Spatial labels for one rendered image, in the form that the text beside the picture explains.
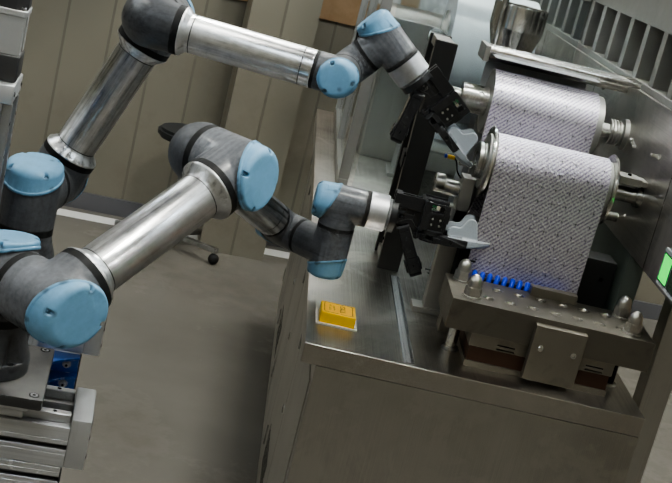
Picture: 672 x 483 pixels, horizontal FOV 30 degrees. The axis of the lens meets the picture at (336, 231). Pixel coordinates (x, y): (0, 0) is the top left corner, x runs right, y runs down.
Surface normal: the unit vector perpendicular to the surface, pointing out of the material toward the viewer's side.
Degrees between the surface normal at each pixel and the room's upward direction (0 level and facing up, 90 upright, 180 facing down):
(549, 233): 90
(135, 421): 0
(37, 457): 90
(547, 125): 92
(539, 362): 90
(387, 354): 0
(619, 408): 0
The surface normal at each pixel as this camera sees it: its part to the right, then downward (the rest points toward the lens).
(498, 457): 0.00, 0.26
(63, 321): 0.67, 0.40
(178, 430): 0.23, -0.94
